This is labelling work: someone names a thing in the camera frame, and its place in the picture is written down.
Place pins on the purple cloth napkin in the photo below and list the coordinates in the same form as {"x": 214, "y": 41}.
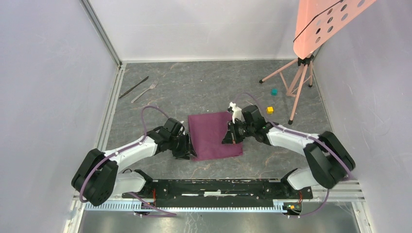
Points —
{"x": 207, "y": 132}

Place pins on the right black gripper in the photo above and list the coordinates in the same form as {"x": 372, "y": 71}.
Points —
{"x": 231, "y": 137}

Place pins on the silver fork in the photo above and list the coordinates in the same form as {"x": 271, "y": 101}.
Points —
{"x": 152, "y": 86}

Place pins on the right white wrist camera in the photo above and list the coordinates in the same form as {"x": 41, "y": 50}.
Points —
{"x": 235, "y": 111}

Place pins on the pink music stand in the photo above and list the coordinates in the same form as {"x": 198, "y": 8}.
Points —
{"x": 317, "y": 22}

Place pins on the aluminium frame rail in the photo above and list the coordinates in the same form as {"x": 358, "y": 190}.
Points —
{"x": 114, "y": 93}

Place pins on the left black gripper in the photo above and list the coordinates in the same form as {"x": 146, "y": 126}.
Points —
{"x": 187, "y": 147}

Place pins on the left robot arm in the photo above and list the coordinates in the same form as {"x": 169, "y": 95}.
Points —
{"x": 101, "y": 174}

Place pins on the teal cube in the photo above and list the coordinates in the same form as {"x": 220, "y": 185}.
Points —
{"x": 274, "y": 92}

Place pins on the yellow cube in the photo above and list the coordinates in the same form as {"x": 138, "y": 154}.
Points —
{"x": 270, "y": 110}

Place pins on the black knife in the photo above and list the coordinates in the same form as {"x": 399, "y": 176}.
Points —
{"x": 133, "y": 87}

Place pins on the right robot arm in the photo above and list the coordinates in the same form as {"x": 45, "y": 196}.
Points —
{"x": 328, "y": 160}

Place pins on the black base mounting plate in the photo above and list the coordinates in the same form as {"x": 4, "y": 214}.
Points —
{"x": 220, "y": 193}

